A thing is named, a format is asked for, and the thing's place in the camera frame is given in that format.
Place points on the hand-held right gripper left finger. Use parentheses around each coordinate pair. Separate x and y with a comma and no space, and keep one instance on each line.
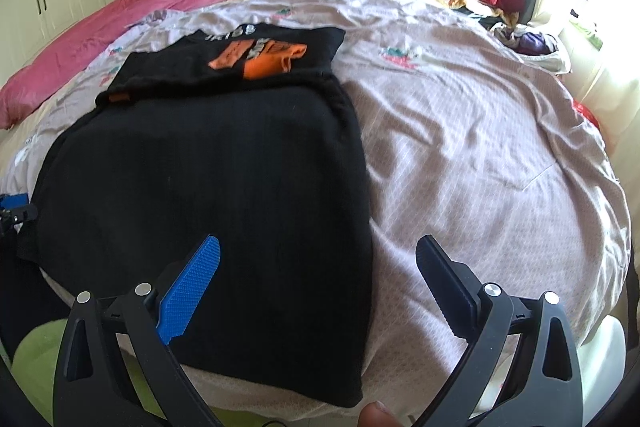
(190,289)

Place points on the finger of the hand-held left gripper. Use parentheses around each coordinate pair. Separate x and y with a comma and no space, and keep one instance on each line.
(14,202)

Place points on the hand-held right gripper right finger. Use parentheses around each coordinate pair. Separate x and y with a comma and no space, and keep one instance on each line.
(450,287)

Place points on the black sweater with orange cuffs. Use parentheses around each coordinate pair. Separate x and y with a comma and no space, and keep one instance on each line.
(210,187)

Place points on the white bag with clothes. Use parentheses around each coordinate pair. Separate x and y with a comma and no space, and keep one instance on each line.
(535,44)

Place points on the person's right hand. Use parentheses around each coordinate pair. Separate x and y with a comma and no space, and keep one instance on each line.
(379,414)

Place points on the pale pink floral blanket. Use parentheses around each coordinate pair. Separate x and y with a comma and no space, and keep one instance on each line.
(475,147)

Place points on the yellow-green cloth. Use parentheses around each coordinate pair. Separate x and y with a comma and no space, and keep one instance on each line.
(35,357)

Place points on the white stool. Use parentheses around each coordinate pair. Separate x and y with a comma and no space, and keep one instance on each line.
(605,367)

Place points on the pink duvet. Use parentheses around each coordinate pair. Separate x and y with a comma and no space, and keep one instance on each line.
(100,37)

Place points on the red plastic bag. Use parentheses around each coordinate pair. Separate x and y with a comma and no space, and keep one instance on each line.
(585,112)

